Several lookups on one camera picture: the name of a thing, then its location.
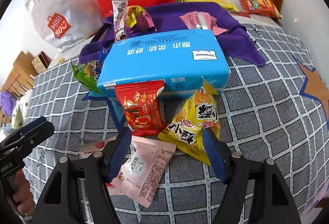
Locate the pink white biscuit packet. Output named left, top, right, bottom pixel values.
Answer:
left=107, top=136, right=176, bottom=208

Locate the green snack packet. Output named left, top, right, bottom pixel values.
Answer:
left=71, top=60, right=103, bottom=95

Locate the yellow crispy snack packet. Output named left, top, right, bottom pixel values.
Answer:
left=157, top=80, right=220, bottom=166

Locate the red snack packet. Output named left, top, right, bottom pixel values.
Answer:
left=115, top=80, right=166, bottom=137

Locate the white strawberry snack packet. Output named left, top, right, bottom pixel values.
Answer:
left=111, top=0, right=128, bottom=42

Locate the pink triangular snack packet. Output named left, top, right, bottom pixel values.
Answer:
left=180, top=12, right=228, bottom=36

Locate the small blue candy packet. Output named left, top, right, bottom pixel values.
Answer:
left=98, top=47, right=110, bottom=63

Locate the left human hand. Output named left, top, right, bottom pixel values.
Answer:
left=13, top=170, right=35, bottom=216

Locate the wooden chair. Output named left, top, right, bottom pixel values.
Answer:
left=1, top=51, right=37, bottom=98

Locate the brown framed picture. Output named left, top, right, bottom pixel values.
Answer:
left=31, top=51, right=51, bottom=75

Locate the white plastic Miniso bag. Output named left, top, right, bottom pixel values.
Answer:
left=25, top=0, right=102, bottom=52

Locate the purple towel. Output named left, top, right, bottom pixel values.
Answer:
left=79, top=2, right=265, bottom=67

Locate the blue tissue pack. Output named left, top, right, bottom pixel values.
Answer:
left=98, top=29, right=230, bottom=99

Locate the orange chips bag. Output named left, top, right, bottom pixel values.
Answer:
left=239, top=0, right=282, bottom=19

